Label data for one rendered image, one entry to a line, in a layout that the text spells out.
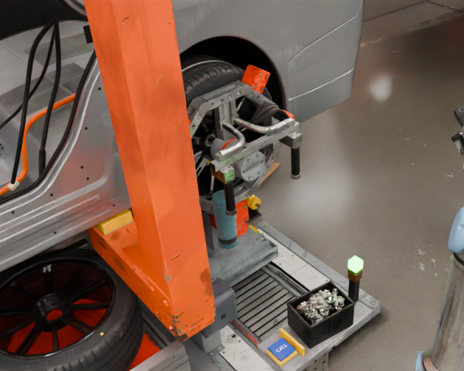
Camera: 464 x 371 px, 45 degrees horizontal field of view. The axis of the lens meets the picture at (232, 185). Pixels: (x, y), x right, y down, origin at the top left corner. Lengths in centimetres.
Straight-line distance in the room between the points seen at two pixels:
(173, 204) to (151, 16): 55
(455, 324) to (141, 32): 111
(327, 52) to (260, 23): 46
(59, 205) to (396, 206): 203
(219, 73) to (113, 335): 107
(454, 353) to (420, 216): 173
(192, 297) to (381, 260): 139
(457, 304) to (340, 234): 167
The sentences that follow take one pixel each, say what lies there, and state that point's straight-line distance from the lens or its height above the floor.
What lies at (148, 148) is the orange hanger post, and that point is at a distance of 153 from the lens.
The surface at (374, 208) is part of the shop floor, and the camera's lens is 341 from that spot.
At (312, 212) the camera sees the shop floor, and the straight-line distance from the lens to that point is 335.
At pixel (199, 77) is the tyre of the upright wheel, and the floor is 117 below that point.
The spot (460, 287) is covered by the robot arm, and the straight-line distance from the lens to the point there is 157.
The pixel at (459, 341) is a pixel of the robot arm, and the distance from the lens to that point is 171.
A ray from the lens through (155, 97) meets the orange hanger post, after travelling 148.
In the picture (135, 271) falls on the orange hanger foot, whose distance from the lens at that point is 210.
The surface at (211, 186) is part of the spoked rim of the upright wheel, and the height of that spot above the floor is 65.
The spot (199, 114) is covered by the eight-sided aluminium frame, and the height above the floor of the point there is 108.
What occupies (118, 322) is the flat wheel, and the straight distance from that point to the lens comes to 219.
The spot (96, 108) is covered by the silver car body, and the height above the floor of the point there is 120.
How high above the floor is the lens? 210
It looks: 36 degrees down
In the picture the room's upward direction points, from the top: 6 degrees counter-clockwise
